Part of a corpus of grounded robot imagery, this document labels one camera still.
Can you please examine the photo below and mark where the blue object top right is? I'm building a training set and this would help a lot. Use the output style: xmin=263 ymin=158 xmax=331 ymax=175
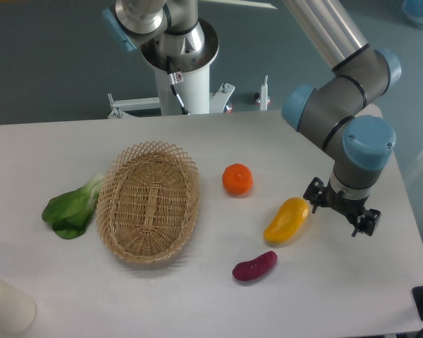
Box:
xmin=402 ymin=0 xmax=423 ymax=29

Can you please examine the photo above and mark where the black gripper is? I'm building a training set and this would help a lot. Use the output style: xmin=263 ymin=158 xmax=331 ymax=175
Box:
xmin=303 ymin=177 xmax=381 ymax=237

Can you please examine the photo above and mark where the woven wicker basket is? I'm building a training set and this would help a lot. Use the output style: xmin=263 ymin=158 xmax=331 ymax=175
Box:
xmin=96 ymin=142 xmax=200 ymax=264

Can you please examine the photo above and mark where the cream cylinder roll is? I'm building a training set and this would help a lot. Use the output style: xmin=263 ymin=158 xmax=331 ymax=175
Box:
xmin=0 ymin=278 xmax=37 ymax=335

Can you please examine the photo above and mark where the yellow mango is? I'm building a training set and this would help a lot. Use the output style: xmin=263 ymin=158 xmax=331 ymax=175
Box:
xmin=263 ymin=197 xmax=309 ymax=244

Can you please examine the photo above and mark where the green bok choy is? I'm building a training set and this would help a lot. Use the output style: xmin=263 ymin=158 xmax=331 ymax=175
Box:
xmin=42 ymin=173 xmax=105 ymax=240

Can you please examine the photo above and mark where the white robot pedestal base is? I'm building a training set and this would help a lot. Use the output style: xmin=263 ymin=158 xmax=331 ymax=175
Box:
xmin=108 ymin=18 xmax=235 ymax=118

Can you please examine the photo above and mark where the orange tangerine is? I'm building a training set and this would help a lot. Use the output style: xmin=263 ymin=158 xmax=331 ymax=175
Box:
xmin=221 ymin=163 xmax=253 ymax=196

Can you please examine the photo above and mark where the purple sweet potato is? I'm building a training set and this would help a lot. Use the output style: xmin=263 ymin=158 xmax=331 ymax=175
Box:
xmin=232 ymin=251 xmax=278 ymax=282

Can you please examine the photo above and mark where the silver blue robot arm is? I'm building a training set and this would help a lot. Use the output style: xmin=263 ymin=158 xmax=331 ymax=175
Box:
xmin=102 ymin=1 xmax=401 ymax=235

